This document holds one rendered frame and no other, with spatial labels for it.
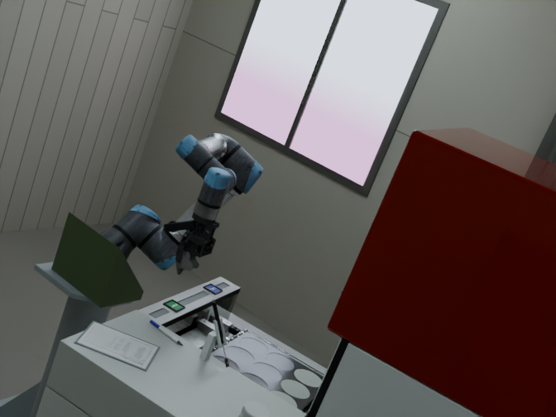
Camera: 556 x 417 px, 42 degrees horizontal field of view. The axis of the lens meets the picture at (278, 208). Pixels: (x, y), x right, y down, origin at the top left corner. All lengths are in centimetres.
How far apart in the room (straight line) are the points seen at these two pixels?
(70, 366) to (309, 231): 281
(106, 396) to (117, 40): 325
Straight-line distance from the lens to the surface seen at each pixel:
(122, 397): 198
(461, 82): 425
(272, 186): 476
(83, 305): 272
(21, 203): 494
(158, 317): 233
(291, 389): 235
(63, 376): 208
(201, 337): 247
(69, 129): 490
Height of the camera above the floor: 201
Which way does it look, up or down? 16 degrees down
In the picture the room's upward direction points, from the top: 22 degrees clockwise
